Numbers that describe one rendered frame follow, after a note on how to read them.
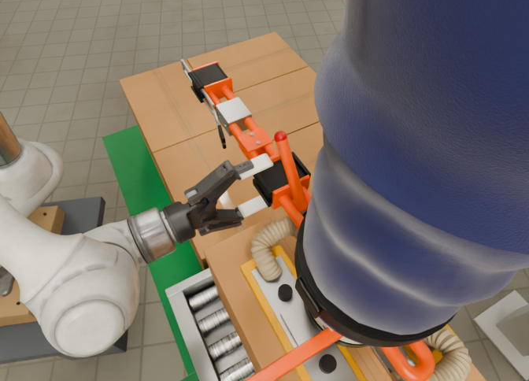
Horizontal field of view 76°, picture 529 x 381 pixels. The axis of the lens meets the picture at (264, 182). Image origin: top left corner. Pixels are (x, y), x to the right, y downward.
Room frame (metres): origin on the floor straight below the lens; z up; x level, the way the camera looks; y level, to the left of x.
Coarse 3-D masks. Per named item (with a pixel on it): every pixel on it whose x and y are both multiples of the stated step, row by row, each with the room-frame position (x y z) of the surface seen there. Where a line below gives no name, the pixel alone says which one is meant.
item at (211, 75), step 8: (208, 64) 0.75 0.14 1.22; (216, 64) 0.75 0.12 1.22; (200, 72) 0.72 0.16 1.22; (208, 72) 0.72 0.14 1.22; (216, 72) 0.72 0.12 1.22; (200, 80) 0.69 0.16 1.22; (208, 80) 0.69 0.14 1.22; (216, 80) 0.69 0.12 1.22; (224, 80) 0.69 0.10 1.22; (208, 88) 0.66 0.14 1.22; (216, 88) 0.67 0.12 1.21; (232, 88) 0.70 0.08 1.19
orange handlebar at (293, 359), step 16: (224, 96) 0.66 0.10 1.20; (256, 128) 0.54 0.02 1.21; (240, 144) 0.50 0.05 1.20; (256, 144) 0.49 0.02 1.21; (304, 192) 0.37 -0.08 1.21; (288, 208) 0.33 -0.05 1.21; (320, 336) 0.11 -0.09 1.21; (336, 336) 0.11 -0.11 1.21; (288, 352) 0.08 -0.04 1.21; (304, 352) 0.08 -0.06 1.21; (384, 352) 0.09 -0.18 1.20; (400, 352) 0.08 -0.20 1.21; (416, 352) 0.08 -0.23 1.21; (272, 368) 0.06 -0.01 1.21; (288, 368) 0.06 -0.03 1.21; (400, 368) 0.06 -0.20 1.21; (416, 368) 0.06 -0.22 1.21; (432, 368) 0.06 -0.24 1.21
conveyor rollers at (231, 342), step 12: (192, 300) 0.35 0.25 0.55; (204, 300) 0.35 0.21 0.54; (216, 312) 0.31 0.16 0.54; (204, 324) 0.27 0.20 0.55; (216, 324) 0.27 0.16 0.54; (228, 336) 0.23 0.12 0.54; (216, 348) 0.20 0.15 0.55; (228, 348) 0.20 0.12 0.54; (228, 372) 0.13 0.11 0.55; (240, 372) 0.13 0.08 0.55; (252, 372) 0.13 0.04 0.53
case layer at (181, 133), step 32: (192, 64) 1.69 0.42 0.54; (224, 64) 1.69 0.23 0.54; (256, 64) 1.69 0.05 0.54; (288, 64) 1.69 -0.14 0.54; (128, 96) 1.42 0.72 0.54; (160, 96) 1.42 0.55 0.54; (192, 96) 1.42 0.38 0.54; (256, 96) 1.42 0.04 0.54; (288, 96) 1.42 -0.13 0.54; (160, 128) 1.18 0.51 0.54; (192, 128) 1.18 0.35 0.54; (288, 128) 1.18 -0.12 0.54; (320, 128) 1.18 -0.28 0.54; (160, 160) 0.98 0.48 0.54; (192, 160) 0.98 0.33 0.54; (224, 160) 0.98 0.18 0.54; (224, 192) 0.81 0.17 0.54; (256, 192) 0.81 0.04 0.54
